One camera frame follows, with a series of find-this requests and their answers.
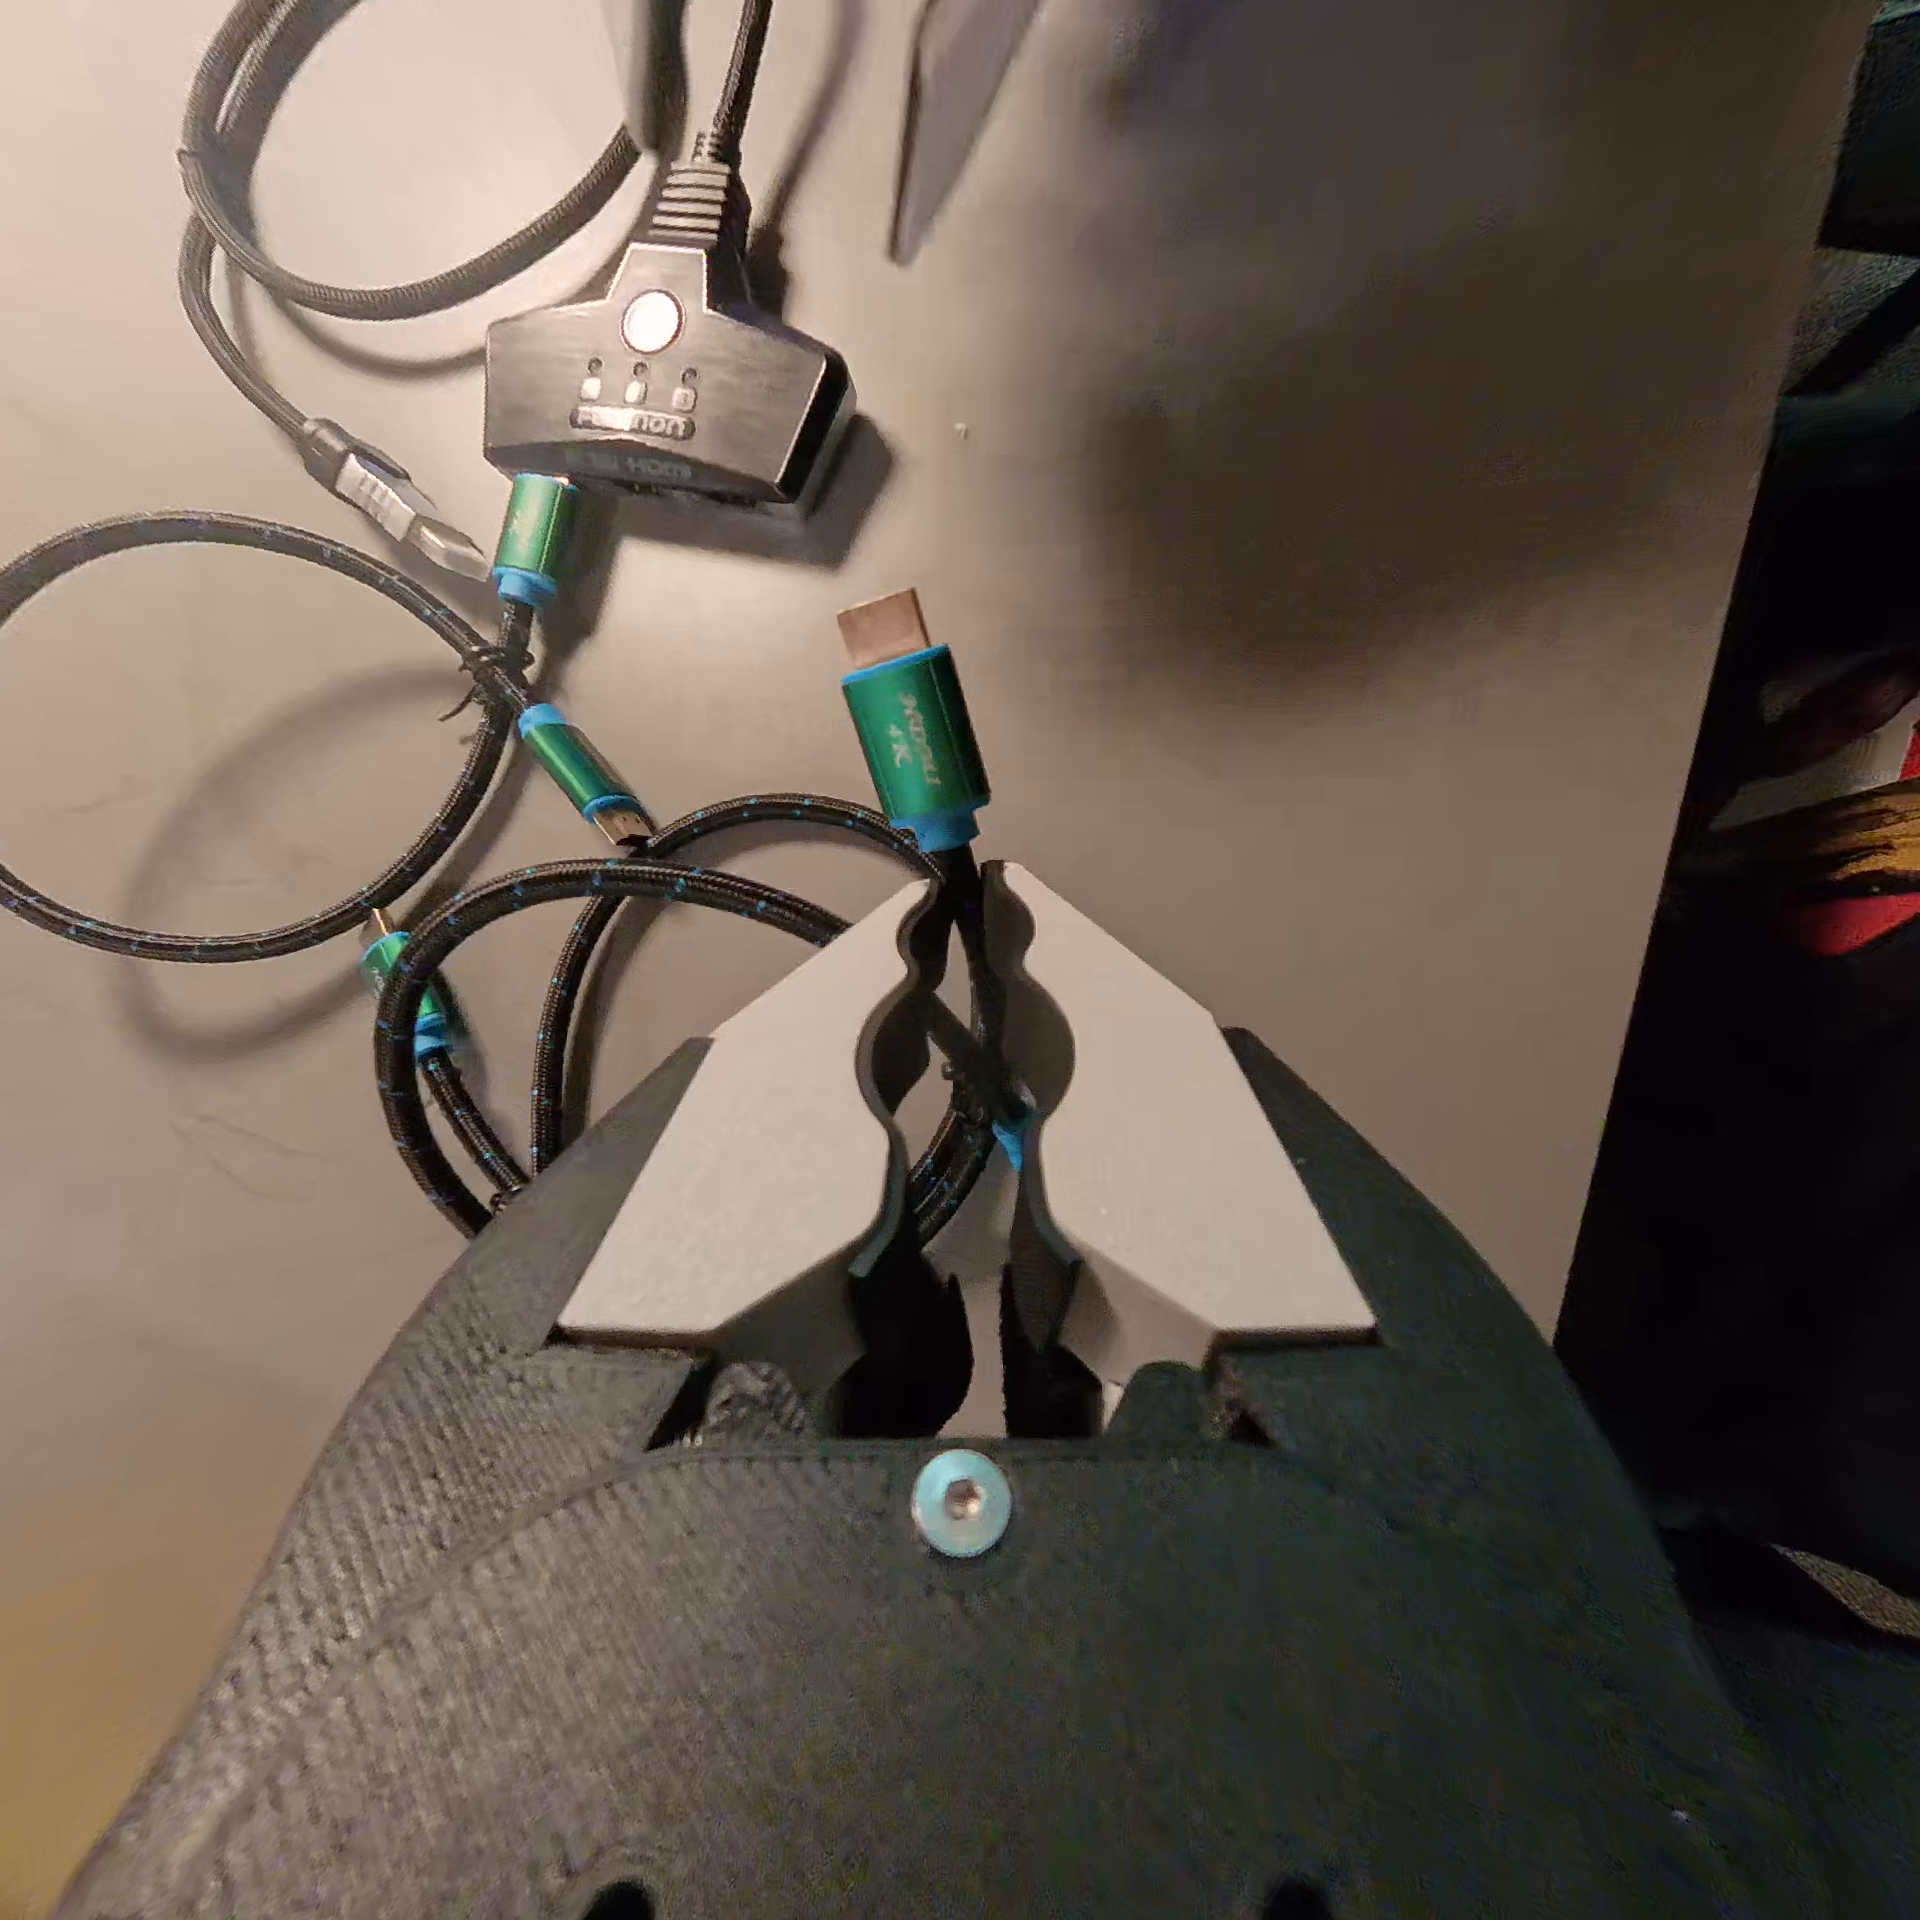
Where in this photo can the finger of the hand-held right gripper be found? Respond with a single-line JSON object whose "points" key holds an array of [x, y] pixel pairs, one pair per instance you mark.
{"points": [[954, 89]]}

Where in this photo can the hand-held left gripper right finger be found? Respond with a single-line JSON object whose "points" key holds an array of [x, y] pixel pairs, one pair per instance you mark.
{"points": [[1201, 1185]]}

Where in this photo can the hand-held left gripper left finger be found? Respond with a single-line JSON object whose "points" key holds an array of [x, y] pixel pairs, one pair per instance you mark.
{"points": [[720, 1185]]}

